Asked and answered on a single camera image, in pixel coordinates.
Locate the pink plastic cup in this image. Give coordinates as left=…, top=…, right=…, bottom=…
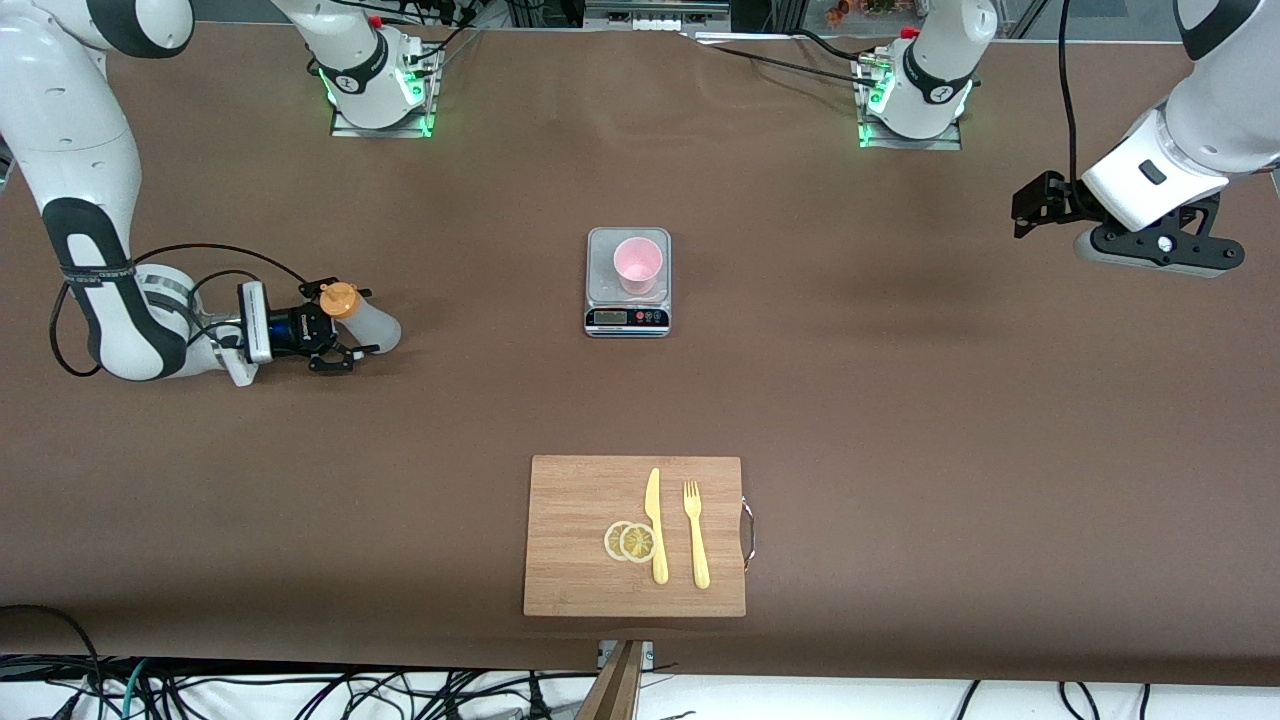
left=613, top=237, right=664, bottom=298

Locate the black table cable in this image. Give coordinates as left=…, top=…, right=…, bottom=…
left=795, top=28, right=876, bottom=63
left=405, top=0, right=481, bottom=76
left=690, top=38, right=886, bottom=91

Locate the yellow plastic fork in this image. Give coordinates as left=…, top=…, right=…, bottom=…
left=683, top=480, right=711, bottom=590

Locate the teal floor cable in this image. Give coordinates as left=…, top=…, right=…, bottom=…
left=120, top=660, right=151, bottom=720

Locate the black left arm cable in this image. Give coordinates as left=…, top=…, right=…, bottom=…
left=1058, top=0, right=1093, bottom=191

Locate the yellow plastic knife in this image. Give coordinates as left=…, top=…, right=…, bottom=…
left=645, top=467, right=669, bottom=586

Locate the translucent squeeze bottle orange cap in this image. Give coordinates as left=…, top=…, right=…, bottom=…
left=320, top=282, right=403, bottom=354

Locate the silver digital kitchen scale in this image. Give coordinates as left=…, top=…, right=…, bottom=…
left=584, top=227, right=672, bottom=339

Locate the bamboo cutting board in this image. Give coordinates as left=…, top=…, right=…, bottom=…
left=523, top=455, right=747, bottom=618

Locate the wooden post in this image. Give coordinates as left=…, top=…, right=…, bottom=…
left=575, top=640, right=646, bottom=720

